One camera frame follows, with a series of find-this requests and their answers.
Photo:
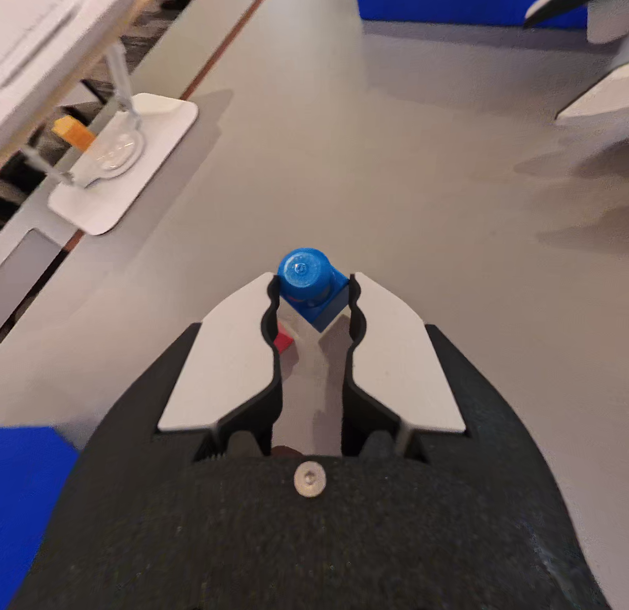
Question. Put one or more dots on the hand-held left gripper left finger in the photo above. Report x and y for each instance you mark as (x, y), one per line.
(221, 366)

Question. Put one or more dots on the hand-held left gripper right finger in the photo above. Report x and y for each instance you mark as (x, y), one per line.
(405, 366)

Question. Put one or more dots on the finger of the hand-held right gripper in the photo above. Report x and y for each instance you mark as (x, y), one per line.
(604, 15)
(600, 104)

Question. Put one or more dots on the red toy block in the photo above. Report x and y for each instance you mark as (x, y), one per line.
(283, 343)

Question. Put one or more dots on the blue toy block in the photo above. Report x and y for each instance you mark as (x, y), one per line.
(307, 281)

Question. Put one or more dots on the blue plastic bin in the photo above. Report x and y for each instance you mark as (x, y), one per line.
(34, 502)
(442, 3)

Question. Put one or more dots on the white document stand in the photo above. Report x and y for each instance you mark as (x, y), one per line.
(128, 173)

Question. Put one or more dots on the small orange cube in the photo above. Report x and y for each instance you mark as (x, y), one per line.
(74, 132)

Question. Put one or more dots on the printed instruction sheet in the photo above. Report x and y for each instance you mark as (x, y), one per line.
(49, 30)

